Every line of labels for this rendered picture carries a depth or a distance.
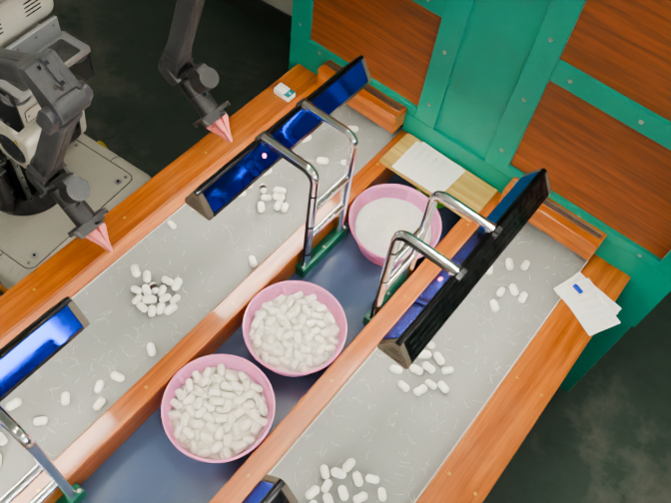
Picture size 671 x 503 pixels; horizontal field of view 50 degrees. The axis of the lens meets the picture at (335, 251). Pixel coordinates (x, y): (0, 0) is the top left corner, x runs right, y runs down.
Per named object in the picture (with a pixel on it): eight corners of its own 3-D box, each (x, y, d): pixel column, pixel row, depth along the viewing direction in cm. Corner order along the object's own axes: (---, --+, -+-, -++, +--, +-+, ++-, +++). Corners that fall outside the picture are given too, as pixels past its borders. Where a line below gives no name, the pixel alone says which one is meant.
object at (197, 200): (184, 203, 167) (181, 184, 161) (347, 68, 196) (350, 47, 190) (209, 222, 165) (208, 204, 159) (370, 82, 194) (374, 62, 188)
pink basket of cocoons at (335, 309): (227, 369, 185) (226, 354, 177) (264, 285, 199) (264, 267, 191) (326, 402, 183) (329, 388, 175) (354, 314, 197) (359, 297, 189)
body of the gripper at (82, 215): (111, 213, 182) (92, 189, 179) (79, 238, 177) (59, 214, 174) (102, 215, 187) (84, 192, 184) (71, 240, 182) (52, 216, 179)
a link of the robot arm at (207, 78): (178, 52, 197) (158, 70, 193) (197, 38, 187) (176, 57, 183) (207, 87, 201) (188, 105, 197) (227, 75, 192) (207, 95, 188)
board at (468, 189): (378, 162, 215) (378, 159, 214) (406, 134, 222) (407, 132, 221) (469, 223, 206) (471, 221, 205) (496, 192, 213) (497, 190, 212)
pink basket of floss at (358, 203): (348, 278, 203) (352, 260, 195) (341, 202, 217) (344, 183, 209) (440, 277, 206) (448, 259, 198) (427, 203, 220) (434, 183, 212)
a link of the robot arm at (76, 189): (52, 155, 179) (25, 176, 174) (66, 147, 170) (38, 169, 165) (84, 193, 183) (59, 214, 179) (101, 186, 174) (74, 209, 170)
